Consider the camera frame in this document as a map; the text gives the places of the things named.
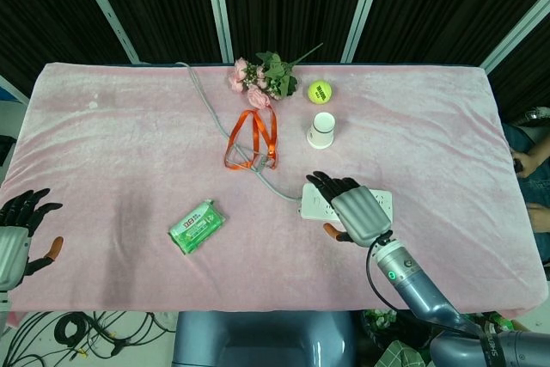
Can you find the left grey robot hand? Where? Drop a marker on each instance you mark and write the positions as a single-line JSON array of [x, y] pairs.
[[10, 242]]

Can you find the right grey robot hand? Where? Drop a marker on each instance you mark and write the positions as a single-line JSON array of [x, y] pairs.
[[361, 212]]

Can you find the white power strip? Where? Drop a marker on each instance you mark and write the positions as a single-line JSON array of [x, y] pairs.
[[313, 210]]

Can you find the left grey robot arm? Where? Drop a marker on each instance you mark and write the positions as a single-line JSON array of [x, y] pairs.
[[2, 302]]

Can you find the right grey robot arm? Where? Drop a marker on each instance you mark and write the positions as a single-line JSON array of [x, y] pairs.
[[412, 285]]

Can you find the white paper cup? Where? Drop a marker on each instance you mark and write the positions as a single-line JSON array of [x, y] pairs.
[[320, 132]]

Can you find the green floral bag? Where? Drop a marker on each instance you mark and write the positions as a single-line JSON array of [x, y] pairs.
[[386, 332]]

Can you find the yellow tennis ball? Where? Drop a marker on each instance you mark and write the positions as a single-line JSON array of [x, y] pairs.
[[320, 92]]

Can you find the pink plush tablecloth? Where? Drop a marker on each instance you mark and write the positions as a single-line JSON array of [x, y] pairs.
[[129, 148]]

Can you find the pink artificial flower bouquet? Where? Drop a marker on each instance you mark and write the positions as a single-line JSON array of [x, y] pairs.
[[275, 77]]

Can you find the green wet wipes pack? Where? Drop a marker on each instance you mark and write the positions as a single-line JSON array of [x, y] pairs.
[[197, 227]]

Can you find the grey-blue robot torso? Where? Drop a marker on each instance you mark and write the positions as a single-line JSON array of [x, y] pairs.
[[258, 341]]

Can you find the person in blue jeans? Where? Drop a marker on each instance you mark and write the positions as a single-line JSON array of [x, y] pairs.
[[533, 195]]

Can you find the white partition post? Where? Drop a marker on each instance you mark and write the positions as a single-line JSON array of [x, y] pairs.
[[107, 10], [218, 6], [365, 6], [520, 27]]

